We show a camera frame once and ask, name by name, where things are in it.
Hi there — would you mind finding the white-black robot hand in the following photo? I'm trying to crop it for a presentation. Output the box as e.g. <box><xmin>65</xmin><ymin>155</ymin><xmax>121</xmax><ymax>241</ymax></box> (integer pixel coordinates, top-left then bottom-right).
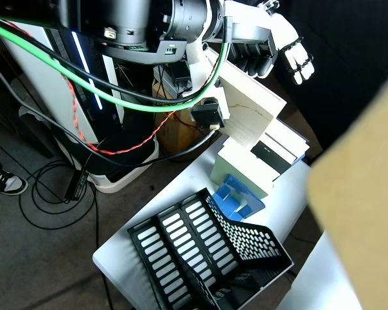
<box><xmin>222</xmin><ymin>0</ymin><xmax>278</xmax><ymax>79</ymax></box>
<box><xmin>268</xmin><ymin>12</ymin><xmax>316</xmax><ymax>86</ymax></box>

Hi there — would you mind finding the cream wood-pattern book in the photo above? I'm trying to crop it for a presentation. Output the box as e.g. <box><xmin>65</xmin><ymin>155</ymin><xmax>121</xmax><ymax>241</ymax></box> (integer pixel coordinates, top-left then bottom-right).
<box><xmin>204</xmin><ymin>48</ymin><xmax>288</xmax><ymax>150</ymax></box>

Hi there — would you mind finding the black cloth backdrop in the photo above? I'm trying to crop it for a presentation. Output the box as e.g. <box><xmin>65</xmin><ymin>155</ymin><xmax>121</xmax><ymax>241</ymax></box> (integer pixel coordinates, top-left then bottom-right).
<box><xmin>274</xmin><ymin>0</ymin><xmax>388</xmax><ymax>158</ymax></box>

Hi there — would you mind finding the black power adapter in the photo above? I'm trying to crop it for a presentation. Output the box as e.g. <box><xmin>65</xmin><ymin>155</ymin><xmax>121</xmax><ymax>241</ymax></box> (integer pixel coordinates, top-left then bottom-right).
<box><xmin>171</xmin><ymin>61</ymin><xmax>194</xmax><ymax>92</ymax></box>

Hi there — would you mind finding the brown cardboard box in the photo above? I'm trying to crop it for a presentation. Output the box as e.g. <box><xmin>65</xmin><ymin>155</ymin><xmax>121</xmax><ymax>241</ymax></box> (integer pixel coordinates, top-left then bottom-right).
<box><xmin>153</xmin><ymin>79</ymin><xmax>215</xmax><ymax>155</ymax></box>

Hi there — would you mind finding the blue plastic bookend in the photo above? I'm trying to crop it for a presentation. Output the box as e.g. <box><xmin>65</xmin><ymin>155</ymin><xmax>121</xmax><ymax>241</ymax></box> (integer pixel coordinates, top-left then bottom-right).
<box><xmin>211</xmin><ymin>173</ymin><xmax>266</xmax><ymax>223</ymax></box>

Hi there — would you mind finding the beige cardboard board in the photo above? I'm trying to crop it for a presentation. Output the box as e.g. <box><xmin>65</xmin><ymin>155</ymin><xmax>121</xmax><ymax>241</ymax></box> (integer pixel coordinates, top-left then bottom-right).
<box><xmin>306</xmin><ymin>63</ymin><xmax>388</xmax><ymax>310</ymax></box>

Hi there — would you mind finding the white plastic base tub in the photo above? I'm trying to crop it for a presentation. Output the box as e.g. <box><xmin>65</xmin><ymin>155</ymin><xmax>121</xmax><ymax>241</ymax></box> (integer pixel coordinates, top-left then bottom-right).
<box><xmin>55</xmin><ymin>134</ymin><xmax>160</xmax><ymax>194</ymax></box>

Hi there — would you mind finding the white column with light strip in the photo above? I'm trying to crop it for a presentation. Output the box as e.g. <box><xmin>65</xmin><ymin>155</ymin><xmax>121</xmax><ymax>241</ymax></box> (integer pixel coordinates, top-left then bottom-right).
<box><xmin>0</xmin><ymin>21</ymin><xmax>127</xmax><ymax>145</ymax></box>

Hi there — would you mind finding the black power brick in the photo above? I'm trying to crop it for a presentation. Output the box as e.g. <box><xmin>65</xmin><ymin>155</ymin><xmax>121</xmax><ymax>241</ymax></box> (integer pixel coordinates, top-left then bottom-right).
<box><xmin>64</xmin><ymin>170</ymin><xmax>89</xmax><ymax>202</ymax></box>

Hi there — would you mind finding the black file rack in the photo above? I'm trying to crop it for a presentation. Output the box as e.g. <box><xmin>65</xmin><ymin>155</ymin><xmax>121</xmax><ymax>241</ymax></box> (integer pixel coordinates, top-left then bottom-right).
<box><xmin>127</xmin><ymin>188</ymin><xmax>296</xmax><ymax>310</ymax></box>

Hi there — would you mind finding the person's foot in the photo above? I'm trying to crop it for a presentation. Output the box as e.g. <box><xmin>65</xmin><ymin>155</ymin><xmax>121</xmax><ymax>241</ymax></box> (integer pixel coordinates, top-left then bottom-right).
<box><xmin>0</xmin><ymin>170</ymin><xmax>29</xmax><ymax>197</ymax></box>

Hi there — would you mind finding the thick green cable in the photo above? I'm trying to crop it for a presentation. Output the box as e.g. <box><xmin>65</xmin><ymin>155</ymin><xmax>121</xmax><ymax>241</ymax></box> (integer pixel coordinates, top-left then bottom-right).
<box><xmin>0</xmin><ymin>18</ymin><xmax>231</xmax><ymax>114</ymax></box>

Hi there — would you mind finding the thick black cable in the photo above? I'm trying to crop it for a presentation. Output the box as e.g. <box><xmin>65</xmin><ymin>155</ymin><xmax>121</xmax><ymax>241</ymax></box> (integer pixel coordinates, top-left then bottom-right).
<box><xmin>0</xmin><ymin>12</ymin><xmax>229</xmax><ymax>105</ymax></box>

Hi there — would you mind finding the long black cable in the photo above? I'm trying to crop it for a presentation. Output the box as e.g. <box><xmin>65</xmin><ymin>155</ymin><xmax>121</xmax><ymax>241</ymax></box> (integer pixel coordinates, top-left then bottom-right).
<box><xmin>0</xmin><ymin>56</ymin><xmax>221</xmax><ymax>169</ymax></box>

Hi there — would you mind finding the red-black twisted cable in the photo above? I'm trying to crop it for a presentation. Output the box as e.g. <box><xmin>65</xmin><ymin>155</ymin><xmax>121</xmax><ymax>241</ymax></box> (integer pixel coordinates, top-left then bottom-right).
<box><xmin>2</xmin><ymin>20</ymin><xmax>178</xmax><ymax>156</ymax></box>

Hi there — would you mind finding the black coiled cable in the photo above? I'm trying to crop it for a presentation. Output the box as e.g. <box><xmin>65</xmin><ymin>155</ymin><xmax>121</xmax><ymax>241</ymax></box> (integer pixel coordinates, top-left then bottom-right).
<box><xmin>18</xmin><ymin>160</ymin><xmax>100</xmax><ymax>231</ymax></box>

